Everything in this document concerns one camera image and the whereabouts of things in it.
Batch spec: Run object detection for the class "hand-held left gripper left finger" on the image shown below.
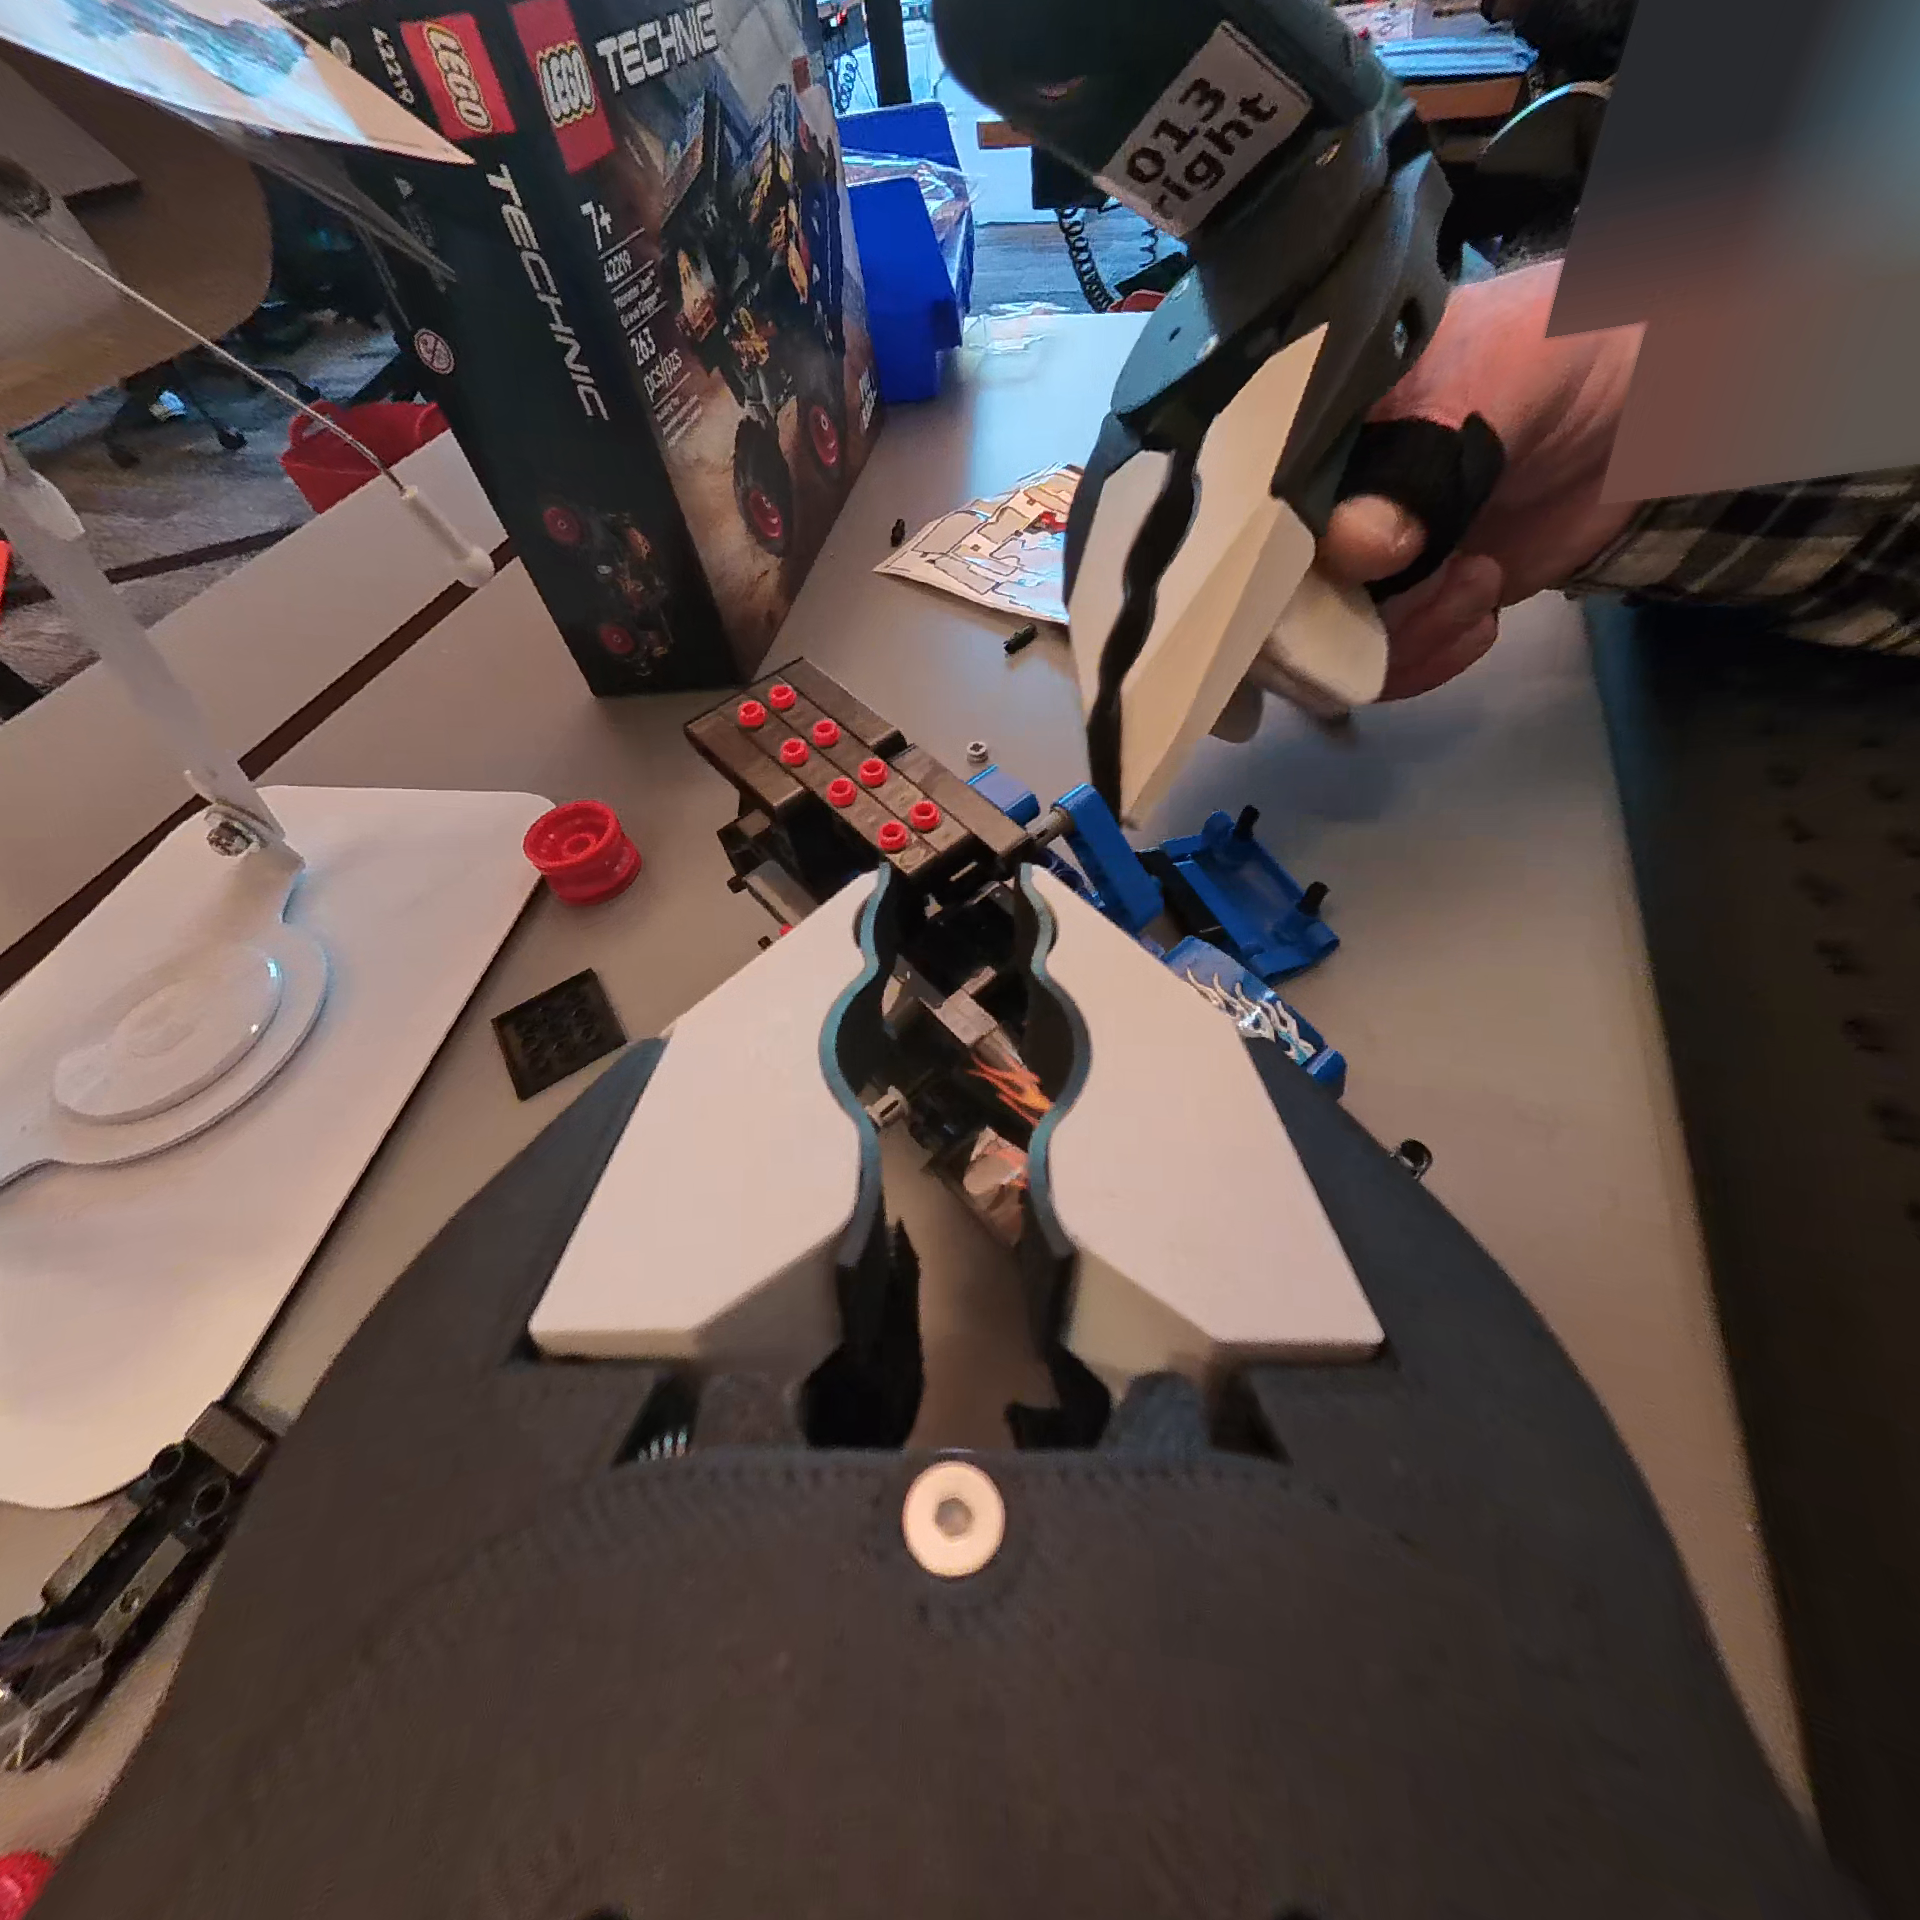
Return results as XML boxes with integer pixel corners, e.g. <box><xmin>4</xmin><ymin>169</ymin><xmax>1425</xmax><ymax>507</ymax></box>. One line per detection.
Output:
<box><xmin>528</xmin><ymin>867</ymin><xmax>921</xmax><ymax>1374</ymax></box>

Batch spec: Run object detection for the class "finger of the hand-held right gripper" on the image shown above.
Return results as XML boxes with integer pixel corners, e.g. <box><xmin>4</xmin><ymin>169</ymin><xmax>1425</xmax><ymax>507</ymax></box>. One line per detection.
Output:
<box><xmin>1118</xmin><ymin>323</ymin><xmax>1332</xmax><ymax>828</ymax></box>
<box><xmin>1066</xmin><ymin>444</ymin><xmax>1204</xmax><ymax>816</ymax></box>

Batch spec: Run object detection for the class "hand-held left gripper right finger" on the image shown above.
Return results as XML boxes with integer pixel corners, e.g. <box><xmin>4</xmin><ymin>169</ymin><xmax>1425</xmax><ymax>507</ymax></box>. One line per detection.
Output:
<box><xmin>1019</xmin><ymin>862</ymin><xmax>1385</xmax><ymax>1382</ymax></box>

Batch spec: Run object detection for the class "toy truck model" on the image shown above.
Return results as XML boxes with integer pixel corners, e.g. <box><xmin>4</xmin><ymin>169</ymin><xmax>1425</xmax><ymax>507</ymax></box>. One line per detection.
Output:
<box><xmin>681</xmin><ymin>655</ymin><xmax>1349</xmax><ymax>1248</ymax></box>

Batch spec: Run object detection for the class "person's right forearm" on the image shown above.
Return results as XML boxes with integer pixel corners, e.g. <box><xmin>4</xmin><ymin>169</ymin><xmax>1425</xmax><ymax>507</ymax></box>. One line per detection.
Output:
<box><xmin>1569</xmin><ymin>463</ymin><xmax>1920</xmax><ymax>663</ymax></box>

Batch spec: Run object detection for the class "grey desk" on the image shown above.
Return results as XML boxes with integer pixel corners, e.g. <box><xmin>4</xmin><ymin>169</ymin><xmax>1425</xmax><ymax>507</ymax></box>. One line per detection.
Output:
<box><xmin>0</xmin><ymin>307</ymin><xmax>1825</xmax><ymax>1863</ymax></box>

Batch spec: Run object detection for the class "person's right hand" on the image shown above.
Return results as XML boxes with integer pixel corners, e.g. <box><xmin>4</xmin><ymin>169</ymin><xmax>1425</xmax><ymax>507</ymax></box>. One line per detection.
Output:
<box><xmin>1320</xmin><ymin>262</ymin><xmax>1652</xmax><ymax>707</ymax></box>

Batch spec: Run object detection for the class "sticker sheet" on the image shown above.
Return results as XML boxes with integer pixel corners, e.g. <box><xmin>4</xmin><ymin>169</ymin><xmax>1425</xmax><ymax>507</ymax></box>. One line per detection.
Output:
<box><xmin>874</xmin><ymin>463</ymin><xmax>1089</xmax><ymax>624</ymax></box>

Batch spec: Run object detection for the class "black square plate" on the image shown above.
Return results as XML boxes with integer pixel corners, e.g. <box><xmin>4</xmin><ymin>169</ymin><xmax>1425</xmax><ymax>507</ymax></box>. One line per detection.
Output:
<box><xmin>491</xmin><ymin>971</ymin><xmax>614</xmax><ymax>1102</ymax></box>

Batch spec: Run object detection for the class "blue panel piece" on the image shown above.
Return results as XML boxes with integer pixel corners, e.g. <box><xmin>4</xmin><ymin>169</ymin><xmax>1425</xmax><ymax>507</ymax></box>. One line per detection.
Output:
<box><xmin>1155</xmin><ymin>807</ymin><xmax>1341</xmax><ymax>985</ymax></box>

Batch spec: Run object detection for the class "blue storage bin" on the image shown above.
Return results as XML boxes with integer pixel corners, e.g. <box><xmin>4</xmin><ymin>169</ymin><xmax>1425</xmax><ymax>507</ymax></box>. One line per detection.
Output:
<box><xmin>834</xmin><ymin>103</ymin><xmax>970</xmax><ymax>406</ymax></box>

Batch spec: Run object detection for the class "white book stand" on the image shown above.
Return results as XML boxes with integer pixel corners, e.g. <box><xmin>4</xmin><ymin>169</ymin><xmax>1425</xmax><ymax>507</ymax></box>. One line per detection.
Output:
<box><xmin>0</xmin><ymin>45</ymin><xmax>561</xmax><ymax>1509</ymax></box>

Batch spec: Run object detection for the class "black toy set box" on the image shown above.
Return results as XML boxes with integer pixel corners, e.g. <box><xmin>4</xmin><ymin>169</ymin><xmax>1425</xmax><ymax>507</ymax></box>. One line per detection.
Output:
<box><xmin>306</xmin><ymin>0</ymin><xmax>886</xmax><ymax>699</ymax></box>

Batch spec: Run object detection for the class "black beam piece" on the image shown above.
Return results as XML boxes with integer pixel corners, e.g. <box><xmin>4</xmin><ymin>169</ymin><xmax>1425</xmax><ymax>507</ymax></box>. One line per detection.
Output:
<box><xmin>0</xmin><ymin>1401</ymin><xmax>278</xmax><ymax>1772</ymax></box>

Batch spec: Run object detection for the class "red bin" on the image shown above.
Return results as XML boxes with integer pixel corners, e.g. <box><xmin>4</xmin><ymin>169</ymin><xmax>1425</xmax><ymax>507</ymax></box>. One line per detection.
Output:
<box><xmin>281</xmin><ymin>397</ymin><xmax>453</xmax><ymax>511</ymax></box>

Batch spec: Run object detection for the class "open instruction booklet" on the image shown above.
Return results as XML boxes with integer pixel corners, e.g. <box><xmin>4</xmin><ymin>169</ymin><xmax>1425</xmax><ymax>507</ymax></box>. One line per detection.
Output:
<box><xmin>0</xmin><ymin>0</ymin><xmax>473</xmax><ymax>169</ymax></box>

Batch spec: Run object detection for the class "black coiled cable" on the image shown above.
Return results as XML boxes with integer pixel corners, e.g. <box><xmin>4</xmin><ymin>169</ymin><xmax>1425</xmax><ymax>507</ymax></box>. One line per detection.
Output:
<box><xmin>1049</xmin><ymin>201</ymin><xmax>1187</xmax><ymax>318</ymax></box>

